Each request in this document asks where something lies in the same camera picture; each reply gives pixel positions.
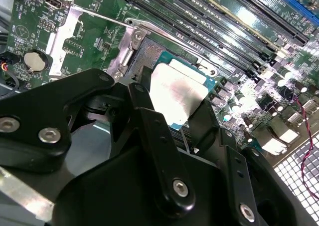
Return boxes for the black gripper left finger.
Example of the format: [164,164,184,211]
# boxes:
[0,65,196,219]

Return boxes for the wire locking lever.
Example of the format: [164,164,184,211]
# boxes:
[138,22,220,77]
[180,130,192,154]

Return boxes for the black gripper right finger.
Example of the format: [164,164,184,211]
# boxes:
[189,98,317,226]

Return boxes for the metal socket cover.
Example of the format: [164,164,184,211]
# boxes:
[46,5,148,78]

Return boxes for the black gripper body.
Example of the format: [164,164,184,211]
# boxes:
[51,146,240,226]

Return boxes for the silver CPU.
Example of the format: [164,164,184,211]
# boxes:
[149,50,217,131]

